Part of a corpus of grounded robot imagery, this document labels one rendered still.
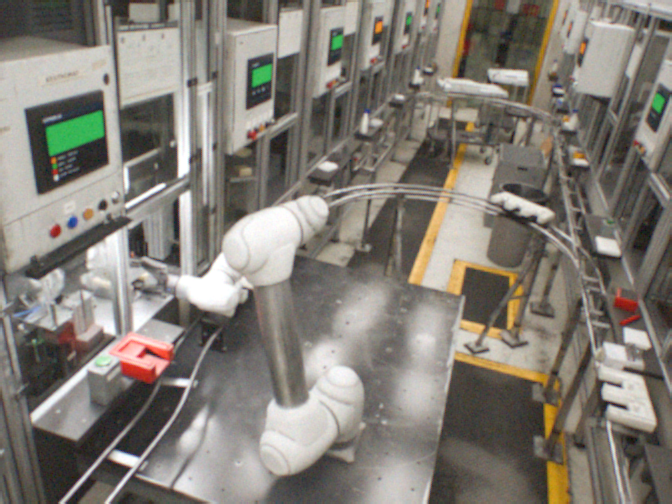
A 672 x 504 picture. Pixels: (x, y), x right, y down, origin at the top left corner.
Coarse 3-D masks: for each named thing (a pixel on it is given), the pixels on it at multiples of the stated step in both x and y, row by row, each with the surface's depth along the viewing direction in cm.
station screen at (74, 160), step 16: (64, 112) 129; (80, 112) 134; (96, 112) 139; (48, 128) 125; (48, 144) 126; (80, 144) 136; (96, 144) 142; (48, 160) 128; (64, 160) 132; (80, 160) 138; (96, 160) 143; (64, 176) 134
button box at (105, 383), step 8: (112, 360) 156; (120, 360) 158; (88, 368) 152; (96, 368) 153; (104, 368) 153; (112, 368) 155; (120, 368) 158; (88, 376) 153; (96, 376) 152; (104, 376) 152; (112, 376) 155; (120, 376) 160; (88, 384) 155; (96, 384) 154; (104, 384) 153; (112, 384) 157; (120, 384) 161; (96, 392) 155; (104, 392) 154; (112, 392) 158; (120, 392) 161; (96, 400) 157; (104, 400) 156; (112, 400) 158
